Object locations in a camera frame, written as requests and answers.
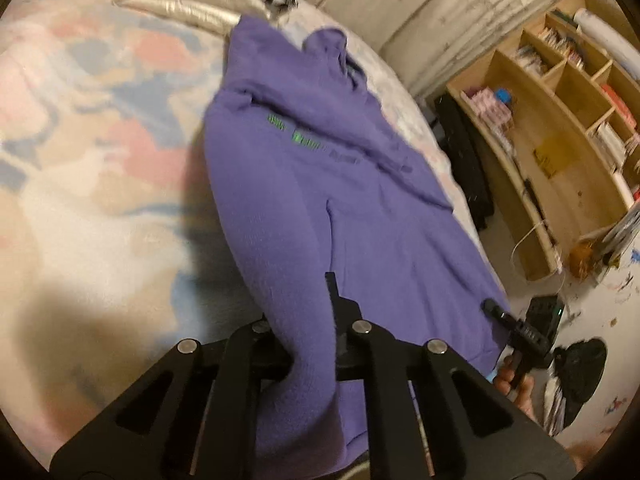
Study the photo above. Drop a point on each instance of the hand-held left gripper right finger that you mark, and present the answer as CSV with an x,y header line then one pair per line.
x,y
370,360

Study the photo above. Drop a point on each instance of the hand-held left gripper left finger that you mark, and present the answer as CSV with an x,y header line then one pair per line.
x,y
245,360

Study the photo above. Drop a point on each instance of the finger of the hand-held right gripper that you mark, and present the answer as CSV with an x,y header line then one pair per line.
x,y
495,310

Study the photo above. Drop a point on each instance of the purple zip hoodie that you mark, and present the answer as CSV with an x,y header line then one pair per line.
x,y
350,170

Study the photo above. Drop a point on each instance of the person's right hand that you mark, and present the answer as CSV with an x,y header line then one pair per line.
x,y
505,377

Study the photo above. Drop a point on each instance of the black cap on floor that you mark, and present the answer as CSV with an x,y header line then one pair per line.
x,y
582,370

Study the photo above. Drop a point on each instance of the stack of papers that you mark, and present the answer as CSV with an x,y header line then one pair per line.
x,y
555,405

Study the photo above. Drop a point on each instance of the black speckled cloth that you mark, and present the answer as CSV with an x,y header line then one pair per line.
x,y
465,160

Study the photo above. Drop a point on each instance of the yellow paper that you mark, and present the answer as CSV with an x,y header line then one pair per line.
x,y
555,155

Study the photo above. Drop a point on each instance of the row of books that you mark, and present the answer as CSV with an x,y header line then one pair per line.
x,y
617,145

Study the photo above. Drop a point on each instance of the wooden bookshelf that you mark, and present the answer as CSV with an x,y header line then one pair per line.
x,y
520,110

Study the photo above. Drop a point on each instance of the pink drawer boxes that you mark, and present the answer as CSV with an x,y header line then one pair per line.
x,y
482,105

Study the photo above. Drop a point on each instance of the blue toy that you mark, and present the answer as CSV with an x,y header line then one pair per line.
x,y
502,96

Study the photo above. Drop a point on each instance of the pastel patterned bed blanket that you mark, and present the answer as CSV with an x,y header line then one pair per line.
x,y
100,160

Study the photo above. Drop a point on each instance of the white paper roll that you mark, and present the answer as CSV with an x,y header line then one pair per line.
x,y
600,22

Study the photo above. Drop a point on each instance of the pale patterned curtain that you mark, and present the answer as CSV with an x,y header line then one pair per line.
x,y
425,10

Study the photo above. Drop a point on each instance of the silver satin pillow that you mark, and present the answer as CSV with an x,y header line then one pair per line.
x,y
200,7

